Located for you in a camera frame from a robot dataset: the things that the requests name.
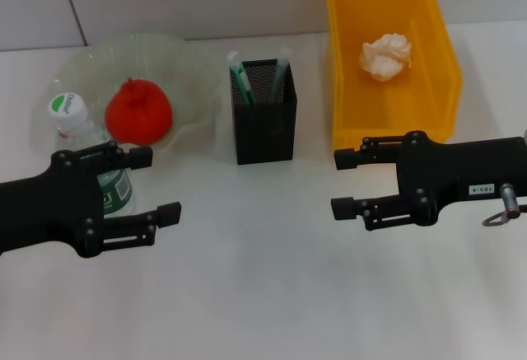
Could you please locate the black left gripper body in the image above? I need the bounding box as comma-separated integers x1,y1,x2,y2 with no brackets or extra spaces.
0,149,106,259

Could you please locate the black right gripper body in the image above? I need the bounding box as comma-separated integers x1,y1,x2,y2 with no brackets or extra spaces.
394,130,527,227

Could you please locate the orange fruit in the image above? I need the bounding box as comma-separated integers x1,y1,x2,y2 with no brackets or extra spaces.
104,77,174,147

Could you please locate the clear bottle with green label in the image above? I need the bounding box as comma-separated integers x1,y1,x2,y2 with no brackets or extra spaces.
47,92,135,217

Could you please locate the gray marker pen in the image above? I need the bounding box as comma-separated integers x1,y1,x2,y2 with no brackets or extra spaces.
265,45,291,105

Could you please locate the white paper ball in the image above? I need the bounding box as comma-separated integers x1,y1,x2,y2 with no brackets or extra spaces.
360,32,414,82

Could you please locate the green utility knife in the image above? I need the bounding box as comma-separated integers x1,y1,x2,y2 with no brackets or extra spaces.
225,49,259,105

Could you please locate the black mesh pen holder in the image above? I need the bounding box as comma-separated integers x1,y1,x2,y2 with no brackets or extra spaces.
228,57,298,166

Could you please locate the pale green glass fruit plate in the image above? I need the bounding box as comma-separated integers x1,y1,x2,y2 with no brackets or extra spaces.
51,32,223,155

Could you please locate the yellow plastic bin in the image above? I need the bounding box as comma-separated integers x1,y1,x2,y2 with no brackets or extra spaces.
324,0,463,151

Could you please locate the right wrist cable with plug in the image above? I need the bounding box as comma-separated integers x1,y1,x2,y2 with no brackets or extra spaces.
481,182,527,227

